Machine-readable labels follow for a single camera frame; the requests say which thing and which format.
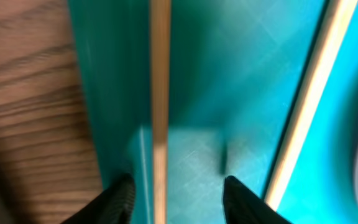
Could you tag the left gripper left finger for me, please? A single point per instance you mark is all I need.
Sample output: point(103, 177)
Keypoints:
point(113, 206)

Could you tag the teal serving tray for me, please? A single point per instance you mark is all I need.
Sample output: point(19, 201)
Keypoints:
point(235, 72)

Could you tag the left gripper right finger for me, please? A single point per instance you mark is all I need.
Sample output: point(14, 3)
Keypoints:
point(242, 206)

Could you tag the wooden chopstick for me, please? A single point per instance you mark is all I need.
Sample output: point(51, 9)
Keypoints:
point(160, 30)
point(333, 28)

